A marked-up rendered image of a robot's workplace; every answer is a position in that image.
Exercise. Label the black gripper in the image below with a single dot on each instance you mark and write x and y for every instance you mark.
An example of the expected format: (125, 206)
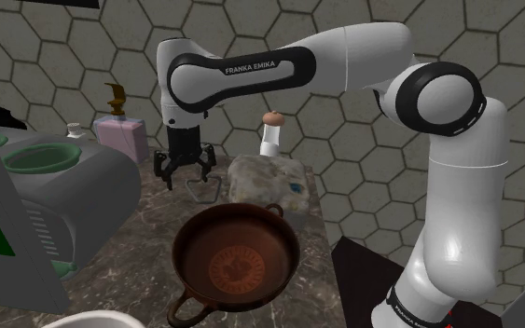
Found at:
(183, 143)

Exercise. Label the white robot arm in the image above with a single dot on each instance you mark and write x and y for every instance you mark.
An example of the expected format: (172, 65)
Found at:
(462, 191)

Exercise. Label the pink soap dispenser, gold pump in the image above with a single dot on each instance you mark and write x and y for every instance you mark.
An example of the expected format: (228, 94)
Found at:
(123, 136)

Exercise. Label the grey mottled block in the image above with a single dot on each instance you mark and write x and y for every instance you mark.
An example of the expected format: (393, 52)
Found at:
(266, 181)

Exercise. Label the white bottle with brown cap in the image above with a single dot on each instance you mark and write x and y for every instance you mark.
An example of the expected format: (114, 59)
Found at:
(271, 136)

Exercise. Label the grey appliance with green rims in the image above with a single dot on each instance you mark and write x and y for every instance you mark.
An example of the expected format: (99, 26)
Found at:
(84, 181)

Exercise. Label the dark robot stand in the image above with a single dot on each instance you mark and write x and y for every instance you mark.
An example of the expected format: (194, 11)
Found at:
(362, 281)

